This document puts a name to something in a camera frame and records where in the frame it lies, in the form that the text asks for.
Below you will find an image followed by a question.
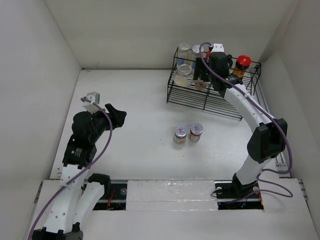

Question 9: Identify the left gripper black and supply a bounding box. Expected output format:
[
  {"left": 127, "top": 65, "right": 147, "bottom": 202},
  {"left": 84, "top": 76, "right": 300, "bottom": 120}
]
[{"left": 88, "top": 103, "right": 126, "bottom": 143}]

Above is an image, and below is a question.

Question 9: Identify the black cap spice bottle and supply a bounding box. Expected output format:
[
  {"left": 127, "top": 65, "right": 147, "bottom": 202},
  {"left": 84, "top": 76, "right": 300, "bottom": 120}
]
[{"left": 194, "top": 79, "right": 208, "bottom": 91}]

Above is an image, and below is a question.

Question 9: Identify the clear glass jar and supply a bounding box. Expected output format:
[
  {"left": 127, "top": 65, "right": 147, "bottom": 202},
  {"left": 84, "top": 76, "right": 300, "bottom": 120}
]
[{"left": 173, "top": 64, "right": 193, "bottom": 88}]

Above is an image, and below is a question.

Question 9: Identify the tall jar blue label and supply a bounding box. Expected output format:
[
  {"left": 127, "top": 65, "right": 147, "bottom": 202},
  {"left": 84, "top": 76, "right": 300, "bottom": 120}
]
[
  {"left": 176, "top": 42, "right": 191, "bottom": 68},
  {"left": 190, "top": 45, "right": 203, "bottom": 70}
]

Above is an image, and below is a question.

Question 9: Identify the red lid dark sauce jar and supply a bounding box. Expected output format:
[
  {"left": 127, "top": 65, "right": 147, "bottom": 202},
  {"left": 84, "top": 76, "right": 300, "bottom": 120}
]
[{"left": 205, "top": 50, "right": 212, "bottom": 58}]

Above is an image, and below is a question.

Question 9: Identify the red lid sauce jar front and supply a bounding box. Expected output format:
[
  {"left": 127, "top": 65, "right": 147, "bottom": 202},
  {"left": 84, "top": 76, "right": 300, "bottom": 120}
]
[{"left": 232, "top": 55, "right": 252, "bottom": 78}]

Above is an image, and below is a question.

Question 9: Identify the silver lid jar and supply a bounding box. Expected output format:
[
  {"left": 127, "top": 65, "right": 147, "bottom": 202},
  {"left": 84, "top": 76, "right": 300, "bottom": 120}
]
[
  {"left": 189, "top": 123, "right": 204, "bottom": 143},
  {"left": 173, "top": 125, "right": 188, "bottom": 144}
]

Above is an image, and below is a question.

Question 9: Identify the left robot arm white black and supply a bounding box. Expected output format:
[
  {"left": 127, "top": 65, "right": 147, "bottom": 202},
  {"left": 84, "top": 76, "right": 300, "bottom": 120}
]
[{"left": 27, "top": 100, "right": 127, "bottom": 240}]

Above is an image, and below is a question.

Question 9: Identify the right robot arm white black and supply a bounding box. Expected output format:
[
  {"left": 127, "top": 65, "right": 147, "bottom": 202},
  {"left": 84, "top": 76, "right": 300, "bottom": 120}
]
[{"left": 194, "top": 51, "right": 290, "bottom": 203}]

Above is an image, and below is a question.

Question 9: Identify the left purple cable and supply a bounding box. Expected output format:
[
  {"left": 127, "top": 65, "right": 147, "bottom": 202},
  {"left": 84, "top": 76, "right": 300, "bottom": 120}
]
[{"left": 27, "top": 97, "right": 113, "bottom": 240}]

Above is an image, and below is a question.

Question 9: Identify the black wire rack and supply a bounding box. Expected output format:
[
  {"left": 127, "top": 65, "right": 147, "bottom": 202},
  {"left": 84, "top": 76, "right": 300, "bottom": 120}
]
[{"left": 166, "top": 46, "right": 262, "bottom": 121}]

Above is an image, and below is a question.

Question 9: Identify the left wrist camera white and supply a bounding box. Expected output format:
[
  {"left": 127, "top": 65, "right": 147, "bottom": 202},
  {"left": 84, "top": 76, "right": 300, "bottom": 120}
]
[{"left": 82, "top": 92, "right": 100, "bottom": 114}]

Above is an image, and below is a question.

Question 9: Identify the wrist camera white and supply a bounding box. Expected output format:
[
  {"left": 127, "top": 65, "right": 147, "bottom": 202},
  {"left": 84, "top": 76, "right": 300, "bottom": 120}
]
[
  {"left": 208, "top": 43, "right": 225, "bottom": 53},
  {"left": 82, "top": 92, "right": 100, "bottom": 114}
]

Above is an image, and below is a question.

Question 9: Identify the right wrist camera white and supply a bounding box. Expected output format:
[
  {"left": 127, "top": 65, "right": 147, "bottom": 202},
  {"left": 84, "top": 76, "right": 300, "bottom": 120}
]
[{"left": 208, "top": 43, "right": 225, "bottom": 53}]

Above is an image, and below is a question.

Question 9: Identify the right side metal rail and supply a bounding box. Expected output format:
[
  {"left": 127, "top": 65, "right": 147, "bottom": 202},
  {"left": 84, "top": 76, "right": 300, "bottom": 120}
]
[{"left": 255, "top": 80, "right": 288, "bottom": 171}]

